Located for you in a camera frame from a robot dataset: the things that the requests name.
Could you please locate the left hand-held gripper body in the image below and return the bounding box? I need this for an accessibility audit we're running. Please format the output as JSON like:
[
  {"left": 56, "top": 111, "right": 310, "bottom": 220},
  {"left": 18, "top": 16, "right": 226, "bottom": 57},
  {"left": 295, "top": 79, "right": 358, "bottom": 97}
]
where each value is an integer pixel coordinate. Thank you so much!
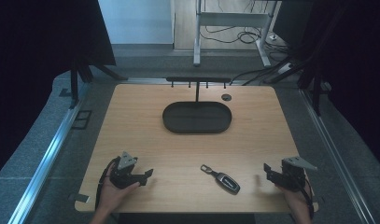
[{"left": 108, "top": 151, "right": 148, "bottom": 190}]

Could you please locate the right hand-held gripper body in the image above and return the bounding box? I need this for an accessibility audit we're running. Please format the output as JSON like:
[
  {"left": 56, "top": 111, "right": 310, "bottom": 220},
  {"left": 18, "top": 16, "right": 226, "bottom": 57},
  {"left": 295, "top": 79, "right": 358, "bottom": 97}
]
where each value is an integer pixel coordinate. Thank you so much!
[{"left": 271, "top": 156, "right": 318, "bottom": 192}]

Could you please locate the black car key fob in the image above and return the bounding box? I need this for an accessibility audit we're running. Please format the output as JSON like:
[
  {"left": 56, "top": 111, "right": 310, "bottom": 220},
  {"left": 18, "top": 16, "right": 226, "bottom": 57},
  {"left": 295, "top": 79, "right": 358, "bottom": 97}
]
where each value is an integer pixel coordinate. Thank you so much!
[{"left": 200, "top": 163, "right": 241, "bottom": 196}]

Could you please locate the black key hanger stand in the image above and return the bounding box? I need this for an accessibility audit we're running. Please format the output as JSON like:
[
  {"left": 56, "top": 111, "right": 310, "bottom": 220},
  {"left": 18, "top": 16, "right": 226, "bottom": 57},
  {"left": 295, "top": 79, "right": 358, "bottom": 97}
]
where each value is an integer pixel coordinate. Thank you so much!
[{"left": 162, "top": 76, "right": 232, "bottom": 134}]

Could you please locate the person's left hand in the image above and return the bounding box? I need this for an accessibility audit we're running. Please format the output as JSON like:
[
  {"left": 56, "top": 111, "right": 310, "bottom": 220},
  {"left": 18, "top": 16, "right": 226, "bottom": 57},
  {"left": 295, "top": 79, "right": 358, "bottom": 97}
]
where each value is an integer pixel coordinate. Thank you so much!
[{"left": 97, "top": 176, "right": 141, "bottom": 214}]

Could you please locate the person's right hand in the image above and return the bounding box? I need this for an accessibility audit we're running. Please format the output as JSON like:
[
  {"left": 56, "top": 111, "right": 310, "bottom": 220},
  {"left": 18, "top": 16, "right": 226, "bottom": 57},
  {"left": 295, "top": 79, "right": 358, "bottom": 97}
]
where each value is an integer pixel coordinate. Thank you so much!
[{"left": 274, "top": 183, "right": 314, "bottom": 216}]

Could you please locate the black tripod stand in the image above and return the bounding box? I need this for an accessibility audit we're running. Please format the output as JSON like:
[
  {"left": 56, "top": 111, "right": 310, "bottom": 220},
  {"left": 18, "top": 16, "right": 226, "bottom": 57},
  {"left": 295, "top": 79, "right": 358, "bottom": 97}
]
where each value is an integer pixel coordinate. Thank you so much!
[
  {"left": 265, "top": 46, "right": 326, "bottom": 117},
  {"left": 69, "top": 55, "right": 128, "bottom": 110}
]

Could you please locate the white power strip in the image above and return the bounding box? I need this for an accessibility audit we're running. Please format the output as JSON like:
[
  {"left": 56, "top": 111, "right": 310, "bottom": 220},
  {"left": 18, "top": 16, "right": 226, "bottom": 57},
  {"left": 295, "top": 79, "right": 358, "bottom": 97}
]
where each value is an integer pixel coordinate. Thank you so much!
[{"left": 276, "top": 63, "right": 295, "bottom": 75}]

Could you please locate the black curtain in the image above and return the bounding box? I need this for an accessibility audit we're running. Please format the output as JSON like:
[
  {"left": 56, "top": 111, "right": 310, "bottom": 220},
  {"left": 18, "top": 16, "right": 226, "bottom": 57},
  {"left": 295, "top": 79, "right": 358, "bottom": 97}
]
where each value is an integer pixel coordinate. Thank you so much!
[
  {"left": 0, "top": 0, "right": 117, "bottom": 181},
  {"left": 271, "top": 0, "right": 380, "bottom": 172}
]

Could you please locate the black cable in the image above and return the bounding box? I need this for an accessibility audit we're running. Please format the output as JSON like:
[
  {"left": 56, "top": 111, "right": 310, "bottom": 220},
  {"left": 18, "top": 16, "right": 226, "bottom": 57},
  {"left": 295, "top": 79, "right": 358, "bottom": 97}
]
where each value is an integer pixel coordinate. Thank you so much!
[
  {"left": 94, "top": 156, "right": 120, "bottom": 209},
  {"left": 291, "top": 173, "right": 315, "bottom": 220}
]

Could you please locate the aluminium floor rail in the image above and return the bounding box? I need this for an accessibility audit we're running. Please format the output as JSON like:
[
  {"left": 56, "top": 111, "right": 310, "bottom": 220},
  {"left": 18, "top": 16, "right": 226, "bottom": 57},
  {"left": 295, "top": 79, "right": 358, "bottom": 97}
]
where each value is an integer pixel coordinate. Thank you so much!
[
  {"left": 7, "top": 83, "right": 92, "bottom": 224},
  {"left": 298, "top": 88, "right": 378, "bottom": 224}
]

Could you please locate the bundle of black floor cables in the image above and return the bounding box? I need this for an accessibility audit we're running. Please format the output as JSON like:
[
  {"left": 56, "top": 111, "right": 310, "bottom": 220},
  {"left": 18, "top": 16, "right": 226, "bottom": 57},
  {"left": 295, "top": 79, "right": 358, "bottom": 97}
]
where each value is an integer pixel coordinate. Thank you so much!
[{"left": 200, "top": 24, "right": 291, "bottom": 87}]

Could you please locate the white metal desk frame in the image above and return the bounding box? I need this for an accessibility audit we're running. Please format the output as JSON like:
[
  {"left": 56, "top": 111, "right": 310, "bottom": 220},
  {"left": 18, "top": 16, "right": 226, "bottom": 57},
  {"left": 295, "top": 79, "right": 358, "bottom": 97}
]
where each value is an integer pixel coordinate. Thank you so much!
[{"left": 192, "top": 0, "right": 279, "bottom": 68}]

